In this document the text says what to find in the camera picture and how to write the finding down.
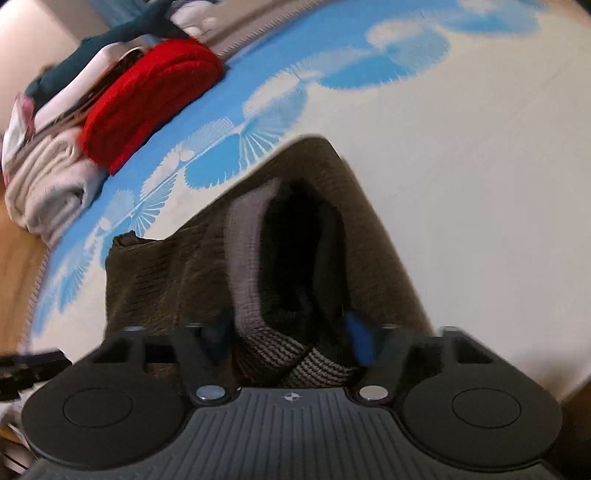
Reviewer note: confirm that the white striped folded cloth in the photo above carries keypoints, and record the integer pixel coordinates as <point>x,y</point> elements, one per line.
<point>69,101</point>

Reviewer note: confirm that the brown knit sweater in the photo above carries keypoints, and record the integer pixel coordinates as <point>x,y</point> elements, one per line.
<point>184,277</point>

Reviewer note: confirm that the blue white printed bed sheet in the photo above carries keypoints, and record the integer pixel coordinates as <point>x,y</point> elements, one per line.
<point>461,184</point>

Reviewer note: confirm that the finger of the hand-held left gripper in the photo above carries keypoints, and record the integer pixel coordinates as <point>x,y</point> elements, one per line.
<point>37,362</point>

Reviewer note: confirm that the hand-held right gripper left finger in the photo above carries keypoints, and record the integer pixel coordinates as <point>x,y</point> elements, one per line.
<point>222,334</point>

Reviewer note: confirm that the dark teal garment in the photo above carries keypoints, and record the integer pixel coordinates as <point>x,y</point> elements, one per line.
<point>115,37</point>

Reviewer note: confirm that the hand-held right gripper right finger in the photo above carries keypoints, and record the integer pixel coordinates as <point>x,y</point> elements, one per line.
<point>362,339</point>

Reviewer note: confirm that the white folded garment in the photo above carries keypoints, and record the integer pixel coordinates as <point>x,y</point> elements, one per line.
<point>51,184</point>

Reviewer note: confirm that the grey mattress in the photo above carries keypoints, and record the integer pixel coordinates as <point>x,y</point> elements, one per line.
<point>240,39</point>

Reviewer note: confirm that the red folded garment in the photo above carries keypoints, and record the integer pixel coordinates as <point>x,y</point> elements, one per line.
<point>147,101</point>

